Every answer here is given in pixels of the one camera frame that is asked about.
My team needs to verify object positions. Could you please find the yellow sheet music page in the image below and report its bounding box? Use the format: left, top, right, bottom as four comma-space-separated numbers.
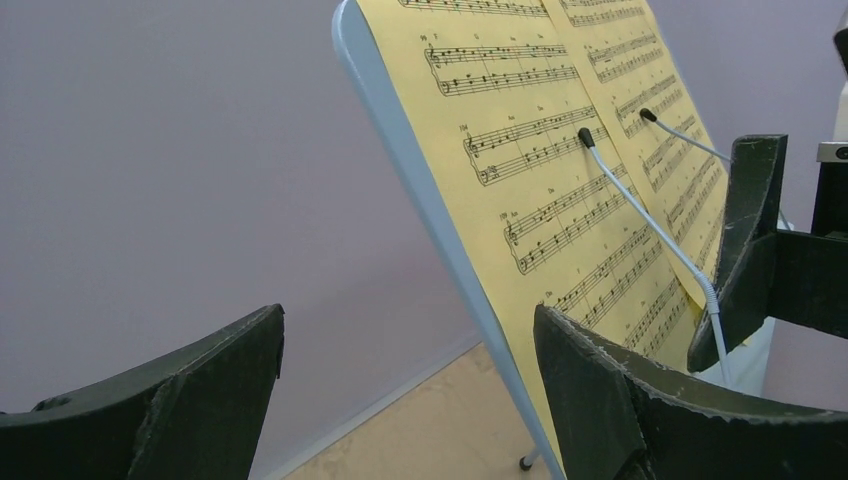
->
356, 0, 704, 458
544, 1, 729, 280

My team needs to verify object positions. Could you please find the light blue music stand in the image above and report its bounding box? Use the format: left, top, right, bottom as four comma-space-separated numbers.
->
331, 0, 793, 480

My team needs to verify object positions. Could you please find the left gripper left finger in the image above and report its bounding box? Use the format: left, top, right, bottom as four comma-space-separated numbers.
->
1, 304, 285, 479

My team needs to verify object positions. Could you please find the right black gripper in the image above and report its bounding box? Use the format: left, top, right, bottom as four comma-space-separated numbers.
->
715, 134, 847, 352

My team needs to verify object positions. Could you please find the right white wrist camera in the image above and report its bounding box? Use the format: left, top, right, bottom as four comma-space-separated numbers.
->
816, 10, 847, 164

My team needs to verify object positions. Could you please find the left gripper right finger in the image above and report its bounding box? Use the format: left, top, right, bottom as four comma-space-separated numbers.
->
533, 305, 847, 479

